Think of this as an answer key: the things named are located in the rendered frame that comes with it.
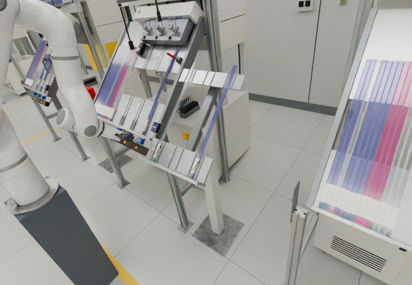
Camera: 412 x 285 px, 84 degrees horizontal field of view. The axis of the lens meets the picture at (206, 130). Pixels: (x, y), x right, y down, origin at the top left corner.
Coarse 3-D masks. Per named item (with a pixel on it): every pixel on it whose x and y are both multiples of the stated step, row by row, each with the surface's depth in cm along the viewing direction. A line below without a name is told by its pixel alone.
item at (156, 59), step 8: (136, 24) 156; (136, 32) 153; (128, 40) 156; (136, 40) 151; (152, 48) 139; (160, 48) 135; (168, 48) 131; (176, 48) 127; (184, 48) 124; (152, 56) 137; (160, 56) 133; (168, 56) 129; (176, 56) 125; (136, 64) 144; (144, 64) 139; (152, 64) 135; (160, 64) 131; (168, 64) 127; (176, 64) 124; (176, 72) 122
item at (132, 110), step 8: (128, 96) 139; (120, 104) 141; (128, 104) 137; (136, 104) 133; (144, 104) 129; (152, 104) 126; (160, 104) 122; (120, 112) 139; (128, 112) 135; (136, 112) 131; (144, 112) 127; (160, 112) 121; (112, 120) 141; (120, 120) 136; (128, 120) 133; (136, 120) 129; (144, 120) 126; (152, 120) 122; (128, 128) 131; (136, 128) 127; (152, 136) 119
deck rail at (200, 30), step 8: (200, 24) 122; (200, 32) 123; (192, 40) 120; (200, 40) 125; (192, 48) 121; (184, 56) 120; (192, 56) 123; (184, 64) 119; (192, 64) 124; (176, 80) 119; (176, 88) 119; (176, 96) 121; (168, 104) 118; (168, 112) 119; (160, 120) 117; (168, 120) 120
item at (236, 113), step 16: (160, 96) 193; (192, 96) 185; (240, 96) 174; (176, 112) 164; (224, 112) 162; (240, 112) 180; (176, 128) 155; (192, 128) 144; (240, 128) 187; (144, 144) 198; (176, 144) 165; (240, 144) 194
